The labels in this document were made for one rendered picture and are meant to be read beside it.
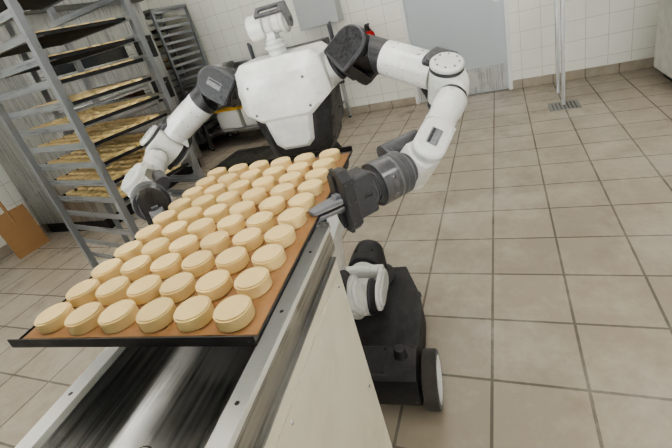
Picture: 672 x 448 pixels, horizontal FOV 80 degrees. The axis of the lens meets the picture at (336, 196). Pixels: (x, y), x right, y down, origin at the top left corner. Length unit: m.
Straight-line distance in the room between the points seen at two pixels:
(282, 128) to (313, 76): 0.18
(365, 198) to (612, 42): 4.57
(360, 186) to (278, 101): 0.50
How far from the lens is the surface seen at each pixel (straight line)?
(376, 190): 0.74
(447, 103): 0.92
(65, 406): 0.77
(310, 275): 0.76
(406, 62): 1.05
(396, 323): 1.67
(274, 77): 1.13
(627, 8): 5.13
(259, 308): 0.54
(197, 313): 0.55
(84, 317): 0.69
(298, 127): 1.16
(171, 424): 0.71
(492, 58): 5.07
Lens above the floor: 1.31
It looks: 24 degrees down
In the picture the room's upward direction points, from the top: 16 degrees counter-clockwise
